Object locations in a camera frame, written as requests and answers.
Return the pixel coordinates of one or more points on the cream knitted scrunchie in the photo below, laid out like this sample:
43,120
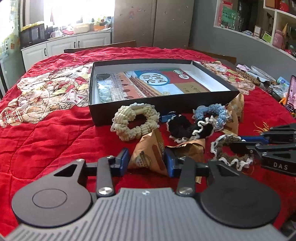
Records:
134,121

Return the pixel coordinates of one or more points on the brown white-trimmed scrunchie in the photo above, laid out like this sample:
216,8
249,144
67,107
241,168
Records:
225,150

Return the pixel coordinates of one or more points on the black shallow cardboard box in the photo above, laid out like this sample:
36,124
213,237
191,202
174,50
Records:
220,91

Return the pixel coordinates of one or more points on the colourful printed box liner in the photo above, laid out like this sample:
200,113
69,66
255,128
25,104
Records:
146,83

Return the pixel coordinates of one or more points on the light blue knitted scrunchie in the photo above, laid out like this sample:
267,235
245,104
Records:
217,111

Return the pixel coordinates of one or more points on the blue binder clip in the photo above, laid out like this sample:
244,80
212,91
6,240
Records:
167,117

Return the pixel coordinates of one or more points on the red quilted teddy blanket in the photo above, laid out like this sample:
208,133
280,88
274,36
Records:
32,150

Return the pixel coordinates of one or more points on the white wall shelf unit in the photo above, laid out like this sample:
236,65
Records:
269,22

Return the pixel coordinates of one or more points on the white kitchen cabinet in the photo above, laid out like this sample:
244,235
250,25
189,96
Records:
55,46

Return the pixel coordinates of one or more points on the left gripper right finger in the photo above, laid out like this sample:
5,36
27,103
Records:
174,165

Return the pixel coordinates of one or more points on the smartphone with pink screen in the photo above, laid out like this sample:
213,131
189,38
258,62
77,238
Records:
291,99

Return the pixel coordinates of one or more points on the black microwave oven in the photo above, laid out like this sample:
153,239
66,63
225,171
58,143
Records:
32,35

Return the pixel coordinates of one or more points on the black white-trimmed scrunchie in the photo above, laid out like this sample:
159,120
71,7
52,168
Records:
182,130

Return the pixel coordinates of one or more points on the white plate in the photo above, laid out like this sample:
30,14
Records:
261,73

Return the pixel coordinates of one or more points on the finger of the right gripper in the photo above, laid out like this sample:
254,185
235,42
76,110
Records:
277,158
284,134

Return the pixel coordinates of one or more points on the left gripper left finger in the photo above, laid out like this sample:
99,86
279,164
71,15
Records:
117,164

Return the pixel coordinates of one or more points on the brown paper pyramid packet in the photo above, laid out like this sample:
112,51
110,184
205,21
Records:
149,153

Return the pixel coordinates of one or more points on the stainless steel refrigerator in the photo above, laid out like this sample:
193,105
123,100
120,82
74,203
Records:
163,24

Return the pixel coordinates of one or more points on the brown beaded trivet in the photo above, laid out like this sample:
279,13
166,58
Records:
248,77

